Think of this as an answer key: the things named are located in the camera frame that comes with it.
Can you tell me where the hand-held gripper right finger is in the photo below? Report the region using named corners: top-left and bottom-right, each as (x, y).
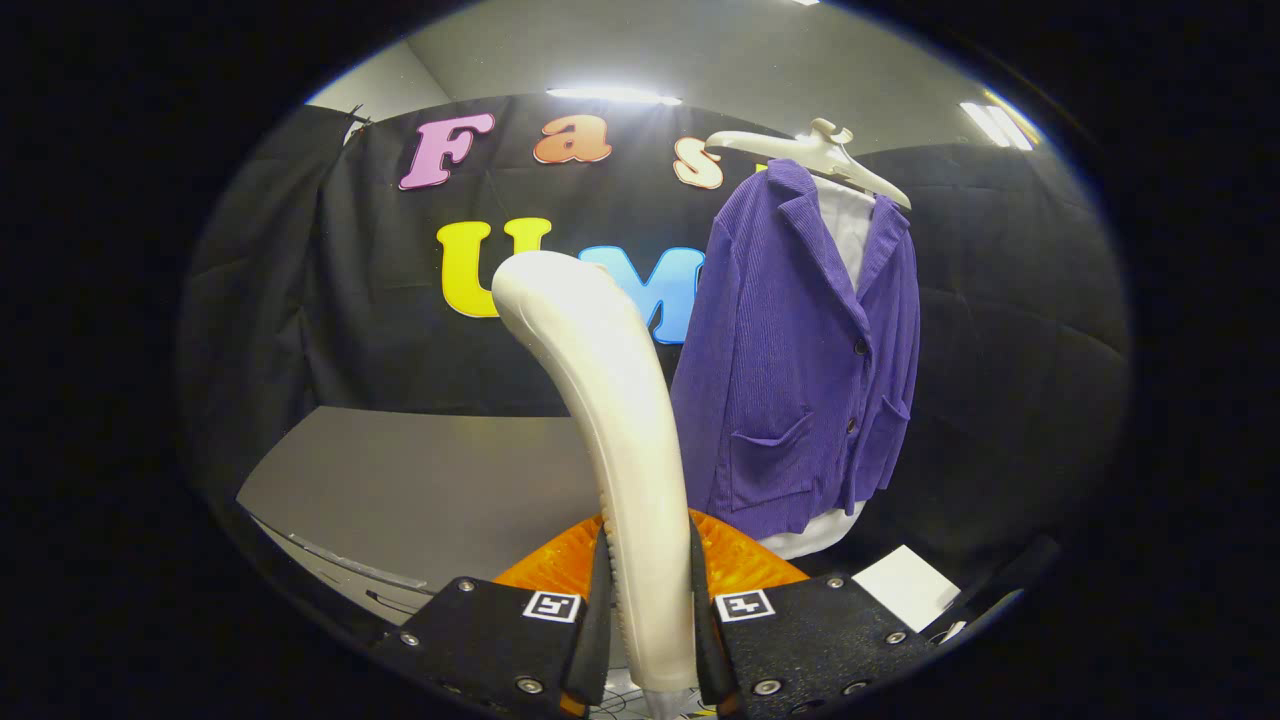
top-left (688, 510), bottom-right (941, 717)

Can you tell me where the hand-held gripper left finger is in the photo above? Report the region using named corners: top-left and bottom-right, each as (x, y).
top-left (370, 512), bottom-right (613, 719)

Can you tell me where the purple corduroy jacket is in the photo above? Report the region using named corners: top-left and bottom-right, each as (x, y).
top-left (670, 158), bottom-right (921, 541)

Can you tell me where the white garment steamer head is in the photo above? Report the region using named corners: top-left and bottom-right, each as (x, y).
top-left (492, 250), bottom-right (701, 719)

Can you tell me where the white shirt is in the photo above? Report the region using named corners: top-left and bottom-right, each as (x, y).
top-left (760, 175), bottom-right (876, 561)

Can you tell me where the white clothes hanger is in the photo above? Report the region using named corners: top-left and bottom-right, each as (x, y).
top-left (705, 118), bottom-right (913, 211)

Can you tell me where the black quilted curtain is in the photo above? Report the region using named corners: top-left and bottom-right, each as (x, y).
top-left (180, 103), bottom-right (361, 501)
top-left (850, 140), bottom-right (1131, 591)

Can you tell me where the double ceiling light panel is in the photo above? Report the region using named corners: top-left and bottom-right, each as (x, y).
top-left (960, 95), bottom-right (1041, 151)

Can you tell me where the long ceiling light panel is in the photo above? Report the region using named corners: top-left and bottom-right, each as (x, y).
top-left (545, 86), bottom-right (684, 107)

